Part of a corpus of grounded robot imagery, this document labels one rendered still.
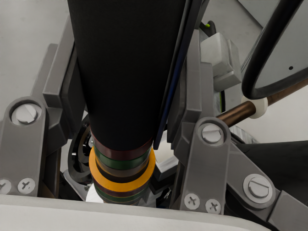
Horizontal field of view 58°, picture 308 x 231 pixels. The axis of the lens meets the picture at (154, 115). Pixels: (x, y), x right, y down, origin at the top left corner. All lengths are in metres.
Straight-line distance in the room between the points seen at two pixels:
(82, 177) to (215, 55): 0.38
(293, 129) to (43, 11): 2.26
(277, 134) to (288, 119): 0.03
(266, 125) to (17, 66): 1.86
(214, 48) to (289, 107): 0.19
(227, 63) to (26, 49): 1.85
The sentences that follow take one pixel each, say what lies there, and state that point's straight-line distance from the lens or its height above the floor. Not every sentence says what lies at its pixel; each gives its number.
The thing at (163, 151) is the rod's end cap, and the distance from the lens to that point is 0.22.
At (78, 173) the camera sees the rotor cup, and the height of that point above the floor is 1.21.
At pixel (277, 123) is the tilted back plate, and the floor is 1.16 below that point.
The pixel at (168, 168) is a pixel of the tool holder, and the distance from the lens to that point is 0.21.
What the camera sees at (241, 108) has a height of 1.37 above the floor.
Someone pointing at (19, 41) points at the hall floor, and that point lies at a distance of 2.34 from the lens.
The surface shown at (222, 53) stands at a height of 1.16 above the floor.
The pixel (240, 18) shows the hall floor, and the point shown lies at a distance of 2.72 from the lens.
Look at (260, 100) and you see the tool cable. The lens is 0.26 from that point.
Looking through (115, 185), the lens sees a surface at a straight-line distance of 0.18.
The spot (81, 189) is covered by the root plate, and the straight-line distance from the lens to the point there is 0.50.
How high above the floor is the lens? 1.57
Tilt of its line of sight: 58 degrees down
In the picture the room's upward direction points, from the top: 12 degrees clockwise
